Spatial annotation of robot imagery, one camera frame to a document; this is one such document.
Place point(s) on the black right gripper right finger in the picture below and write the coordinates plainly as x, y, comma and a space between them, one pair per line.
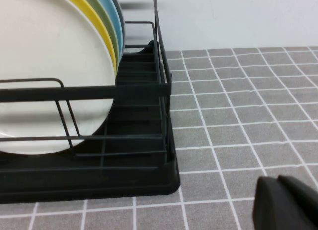
305, 200

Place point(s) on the cream plate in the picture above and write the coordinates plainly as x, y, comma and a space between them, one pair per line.
49, 48

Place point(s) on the yellow plate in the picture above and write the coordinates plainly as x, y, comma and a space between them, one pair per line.
99, 23

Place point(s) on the grey plate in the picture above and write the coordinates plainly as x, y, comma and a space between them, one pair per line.
118, 6

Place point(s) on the black plastic drip tray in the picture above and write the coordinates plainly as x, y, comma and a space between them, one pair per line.
149, 185

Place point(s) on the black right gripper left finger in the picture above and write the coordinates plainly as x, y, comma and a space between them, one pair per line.
270, 207

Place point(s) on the grey checked tablecloth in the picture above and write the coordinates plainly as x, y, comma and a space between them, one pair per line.
236, 128

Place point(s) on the blue plate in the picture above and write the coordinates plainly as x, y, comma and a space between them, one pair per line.
111, 9

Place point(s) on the green plate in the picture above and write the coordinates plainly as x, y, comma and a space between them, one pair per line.
104, 14

